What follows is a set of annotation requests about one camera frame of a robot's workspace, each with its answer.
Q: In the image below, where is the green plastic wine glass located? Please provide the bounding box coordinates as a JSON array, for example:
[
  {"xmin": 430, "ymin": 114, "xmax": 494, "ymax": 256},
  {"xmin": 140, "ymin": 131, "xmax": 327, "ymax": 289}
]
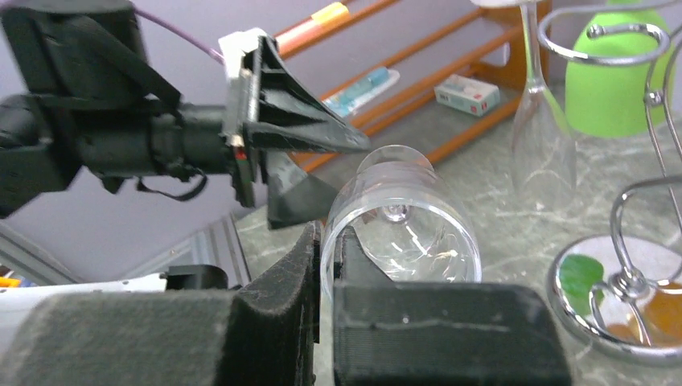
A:
[{"xmin": 565, "ymin": 31, "xmax": 657, "ymax": 138}]

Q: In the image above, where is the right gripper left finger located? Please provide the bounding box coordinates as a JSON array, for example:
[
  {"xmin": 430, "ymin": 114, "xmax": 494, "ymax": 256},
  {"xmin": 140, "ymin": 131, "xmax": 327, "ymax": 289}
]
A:
[{"xmin": 1, "ymin": 222, "xmax": 321, "ymax": 385}]

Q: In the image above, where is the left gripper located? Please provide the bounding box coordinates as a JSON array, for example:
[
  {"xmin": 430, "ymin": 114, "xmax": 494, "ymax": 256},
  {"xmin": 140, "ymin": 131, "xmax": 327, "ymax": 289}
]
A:
[{"xmin": 221, "ymin": 35, "xmax": 371, "ymax": 230}]

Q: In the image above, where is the clear wine glass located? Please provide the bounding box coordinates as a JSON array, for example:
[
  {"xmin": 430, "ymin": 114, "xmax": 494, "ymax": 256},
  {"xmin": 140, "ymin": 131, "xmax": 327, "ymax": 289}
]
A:
[
  {"xmin": 319, "ymin": 145, "xmax": 483, "ymax": 299},
  {"xmin": 474, "ymin": 1, "xmax": 577, "ymax": 211}
]

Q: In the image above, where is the yellow pink tube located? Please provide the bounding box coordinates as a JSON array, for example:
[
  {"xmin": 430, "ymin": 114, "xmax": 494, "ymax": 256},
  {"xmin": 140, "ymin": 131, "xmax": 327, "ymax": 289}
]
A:
[{"xmin": 276, "ymin": 2, "xmax": 349, "ymax": 51}]

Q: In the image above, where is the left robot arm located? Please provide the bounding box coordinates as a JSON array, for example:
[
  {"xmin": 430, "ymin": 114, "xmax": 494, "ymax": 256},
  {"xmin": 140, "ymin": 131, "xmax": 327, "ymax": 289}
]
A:
[{"xmin": 1, "ymin": 1, "xmax": 371, "ymax": 229}]

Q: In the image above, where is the orange wooden rack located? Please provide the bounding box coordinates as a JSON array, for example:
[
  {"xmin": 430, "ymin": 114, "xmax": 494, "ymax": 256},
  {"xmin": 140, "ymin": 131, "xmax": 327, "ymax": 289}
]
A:
[{"xmin": 271, "ymin": 0, "xmax": 553, "ymax": 175}]

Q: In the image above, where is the chrome wine glass rack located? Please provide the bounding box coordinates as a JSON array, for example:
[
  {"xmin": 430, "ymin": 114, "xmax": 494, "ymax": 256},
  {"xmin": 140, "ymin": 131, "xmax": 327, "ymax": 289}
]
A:
[{"xmin": 538, "ymin": 1, "xmax": 681, "ymax": 368}]

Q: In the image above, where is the light blue flat item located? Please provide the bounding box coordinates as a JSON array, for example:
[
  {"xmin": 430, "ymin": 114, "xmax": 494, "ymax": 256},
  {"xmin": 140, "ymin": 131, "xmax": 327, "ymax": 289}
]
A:
[{"xmin": 323, "ymin": 67, "xmax": 401, "ymax": 118}]

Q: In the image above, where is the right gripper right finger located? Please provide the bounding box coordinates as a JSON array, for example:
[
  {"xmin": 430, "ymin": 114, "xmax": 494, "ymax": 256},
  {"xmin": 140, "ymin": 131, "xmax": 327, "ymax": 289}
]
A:
[{"xmin": 333, "ymin": 227, "xmax": 573, "ymax": 385}]

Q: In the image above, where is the small white red box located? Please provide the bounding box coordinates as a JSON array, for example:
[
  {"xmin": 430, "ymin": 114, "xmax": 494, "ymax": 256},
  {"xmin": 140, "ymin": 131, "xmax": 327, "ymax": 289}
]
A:
[{"xmin": 433, "ymin": 74, "xmax": 501, "ymax": 117}]

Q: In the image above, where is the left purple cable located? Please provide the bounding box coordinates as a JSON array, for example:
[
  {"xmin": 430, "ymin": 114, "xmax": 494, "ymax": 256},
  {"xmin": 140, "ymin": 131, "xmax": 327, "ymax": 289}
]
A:
[{"xmin": 133, "ymin": 7, "xmax": 226, "ymax": 65}]

